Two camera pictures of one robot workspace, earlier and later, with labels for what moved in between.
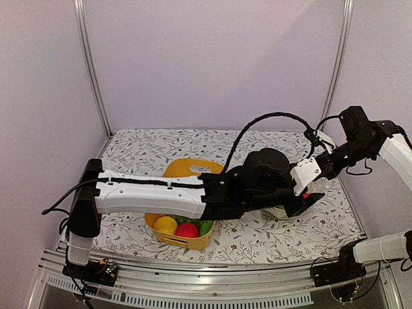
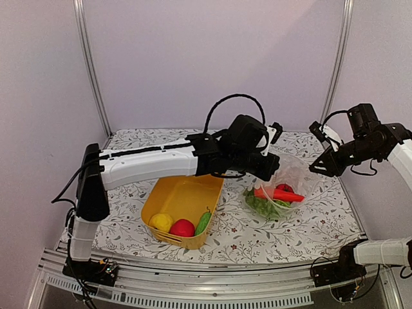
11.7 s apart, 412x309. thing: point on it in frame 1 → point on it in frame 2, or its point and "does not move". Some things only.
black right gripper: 330,170 does not move
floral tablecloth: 328,228 does not move
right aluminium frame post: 340,58 does not move
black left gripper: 293,210 → 271,166
